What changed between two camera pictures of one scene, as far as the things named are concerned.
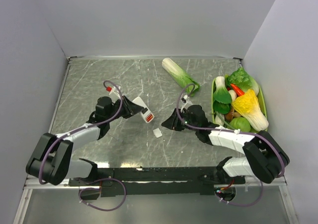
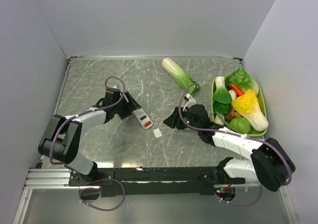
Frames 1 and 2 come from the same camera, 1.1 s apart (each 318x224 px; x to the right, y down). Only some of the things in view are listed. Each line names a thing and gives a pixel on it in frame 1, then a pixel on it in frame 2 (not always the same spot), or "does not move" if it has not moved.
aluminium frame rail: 34,183 does not move
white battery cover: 157,132 does not move
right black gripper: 169,122 does not move
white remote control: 146,113 to 143,118
